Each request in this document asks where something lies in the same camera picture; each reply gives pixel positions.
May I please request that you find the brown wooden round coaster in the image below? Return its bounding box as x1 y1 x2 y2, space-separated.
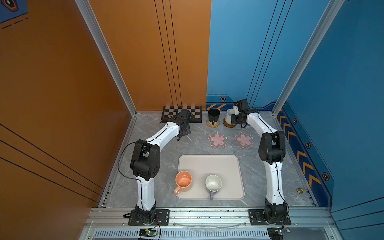
223 119 236 128

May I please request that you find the woven rattan round coaster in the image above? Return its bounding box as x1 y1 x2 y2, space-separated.
206 119 221 128

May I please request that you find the black mug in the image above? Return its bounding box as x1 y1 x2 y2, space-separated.
208 108 221 123

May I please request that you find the pink flower coaster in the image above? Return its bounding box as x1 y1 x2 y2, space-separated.
233 132 255 150
207 132 228 149

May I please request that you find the orange pink mug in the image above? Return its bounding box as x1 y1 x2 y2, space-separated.
174 171 193 196

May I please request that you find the white mug purple handle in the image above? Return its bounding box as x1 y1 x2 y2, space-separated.
205 175 223 201

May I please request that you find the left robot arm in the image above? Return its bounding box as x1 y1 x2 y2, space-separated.
130 109 192 224

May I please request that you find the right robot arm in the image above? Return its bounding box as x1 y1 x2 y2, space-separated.
230 100 289 225

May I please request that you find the black white chessboard box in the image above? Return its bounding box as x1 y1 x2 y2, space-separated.
161 106 202 123

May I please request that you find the beige plastic tray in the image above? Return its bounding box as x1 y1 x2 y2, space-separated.
177 155 245 200

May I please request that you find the small brass bell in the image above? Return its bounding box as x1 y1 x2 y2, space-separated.
297 188 306 194

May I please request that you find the left green circuit board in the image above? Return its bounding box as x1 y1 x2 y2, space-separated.
139 228 158 239

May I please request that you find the green circuit board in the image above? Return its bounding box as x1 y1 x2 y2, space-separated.
267 228 291 240
139 228 158 239

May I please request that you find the right green circuit board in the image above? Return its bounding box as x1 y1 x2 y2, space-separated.
267 228 291 240

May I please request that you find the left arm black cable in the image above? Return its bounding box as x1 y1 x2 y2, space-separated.
117 140 142 182

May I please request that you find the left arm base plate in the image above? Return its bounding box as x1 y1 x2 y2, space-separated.
128 209 170 227

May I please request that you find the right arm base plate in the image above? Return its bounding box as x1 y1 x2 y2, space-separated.
248 209 292 226

